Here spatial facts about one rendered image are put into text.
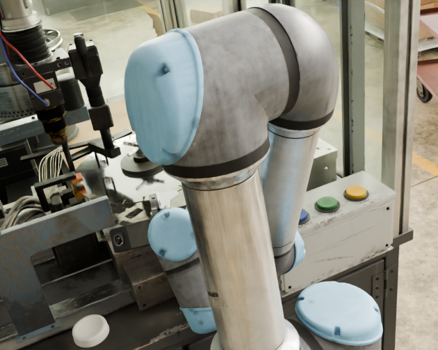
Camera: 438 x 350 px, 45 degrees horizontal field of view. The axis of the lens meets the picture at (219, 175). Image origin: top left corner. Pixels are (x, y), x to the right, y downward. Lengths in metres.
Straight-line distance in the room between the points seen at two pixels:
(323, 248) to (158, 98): 0.69
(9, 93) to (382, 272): 1.21
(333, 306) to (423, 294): 1.46
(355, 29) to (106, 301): 0.76
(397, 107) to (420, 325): 1.17
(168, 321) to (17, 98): 0.96
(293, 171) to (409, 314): 1.52
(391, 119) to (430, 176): 1.81
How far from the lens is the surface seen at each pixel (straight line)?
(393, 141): 1.13
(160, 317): 1.12
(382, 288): 1.36
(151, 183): 1.15
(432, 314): 2.15
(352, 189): 1.13
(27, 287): 1.12
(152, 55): 0.49
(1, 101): 1.82
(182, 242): 0.77
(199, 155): 0.50
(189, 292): 0.80
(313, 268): 1.11
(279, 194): 0.71
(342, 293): 0.80
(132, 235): 0.97
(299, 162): 0.67
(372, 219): 1.14
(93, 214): 1.06
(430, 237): 2.49
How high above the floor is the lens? 1.52
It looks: 30 degrees down
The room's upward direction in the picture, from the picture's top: 9 degrees counter-clockwise
